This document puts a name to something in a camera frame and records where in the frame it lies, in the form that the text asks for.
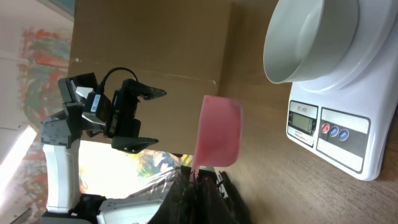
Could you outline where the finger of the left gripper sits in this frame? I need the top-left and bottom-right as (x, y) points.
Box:
(130, 81), (167, 101)
(111, 136), (159, 154)

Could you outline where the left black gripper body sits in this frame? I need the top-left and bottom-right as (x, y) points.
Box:
(104, 79), (141, 139)

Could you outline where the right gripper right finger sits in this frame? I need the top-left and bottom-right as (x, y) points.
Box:
(198, 170), (252, 224)

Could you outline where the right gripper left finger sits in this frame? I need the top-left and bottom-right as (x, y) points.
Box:
(148, 166), (196, 224)

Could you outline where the pink measuring scoop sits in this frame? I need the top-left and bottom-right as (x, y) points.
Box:
(190, 95), (243, 182)

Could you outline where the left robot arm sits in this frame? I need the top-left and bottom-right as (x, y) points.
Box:
(40, 78), (167, 223)

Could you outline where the white digital kitchen scale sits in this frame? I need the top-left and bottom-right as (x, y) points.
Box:
(286, 0), (397, 181)

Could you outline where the brown cardboard board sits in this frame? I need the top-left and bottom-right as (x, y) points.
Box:
(68, 0), (232, 154)

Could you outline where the white round bowl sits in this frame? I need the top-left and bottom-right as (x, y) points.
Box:
(263, 0), (359, 84)

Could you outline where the left black cable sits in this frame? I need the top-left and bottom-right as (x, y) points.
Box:
(98, 67), (139, 94)

